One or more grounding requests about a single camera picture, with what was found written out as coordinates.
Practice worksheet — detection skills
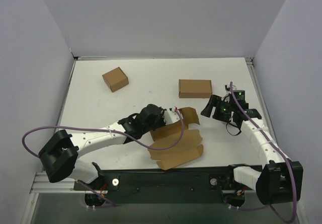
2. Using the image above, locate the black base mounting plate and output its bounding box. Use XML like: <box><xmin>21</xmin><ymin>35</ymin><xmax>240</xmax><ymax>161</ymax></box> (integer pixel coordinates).
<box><xmin>74</xmin><ymin>167</ymin><xmax>255</xmax><ymax>211</ymax></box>

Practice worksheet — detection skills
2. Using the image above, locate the small square cardboard box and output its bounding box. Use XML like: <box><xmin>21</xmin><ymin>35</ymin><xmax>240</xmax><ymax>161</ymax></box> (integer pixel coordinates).
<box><xmin>102</xmin><ymin>67</ymin><xmax>129</xmax><ymax>93</ymax></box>

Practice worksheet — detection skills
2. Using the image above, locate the rectangular closed cardboard box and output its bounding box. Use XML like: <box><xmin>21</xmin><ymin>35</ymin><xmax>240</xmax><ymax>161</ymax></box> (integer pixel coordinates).
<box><xmin>179</xmin><ymin>79</ymin><xmax>212</xmax><ymax>99</ymax></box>

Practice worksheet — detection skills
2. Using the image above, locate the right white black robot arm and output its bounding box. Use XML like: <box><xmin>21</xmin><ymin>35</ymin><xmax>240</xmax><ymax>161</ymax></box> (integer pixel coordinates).
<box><xmin>201</xmin><ymin>90</ymin><xmax>303</xmax><ymax>205</ymax></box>

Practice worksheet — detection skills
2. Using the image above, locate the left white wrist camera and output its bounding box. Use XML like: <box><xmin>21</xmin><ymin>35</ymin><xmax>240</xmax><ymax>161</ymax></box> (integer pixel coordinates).
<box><xmin>163</xmin><ymin>107</ymin><xmax>181</xmax><ymax>125</ymax></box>

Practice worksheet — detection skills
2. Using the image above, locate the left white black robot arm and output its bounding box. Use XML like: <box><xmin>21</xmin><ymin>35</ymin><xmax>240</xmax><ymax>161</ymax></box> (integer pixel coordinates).
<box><xmin>38</xmin><ymin>104</ymin><xmax>168</xmax><ymax>190</ymax></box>

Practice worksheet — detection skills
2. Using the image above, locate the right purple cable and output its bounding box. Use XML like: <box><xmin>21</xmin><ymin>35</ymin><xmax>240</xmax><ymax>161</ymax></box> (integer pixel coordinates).
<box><xmin>230</xmin><ymin>82</ymin><xmax>299</xmax><ymax>223</ymax></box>

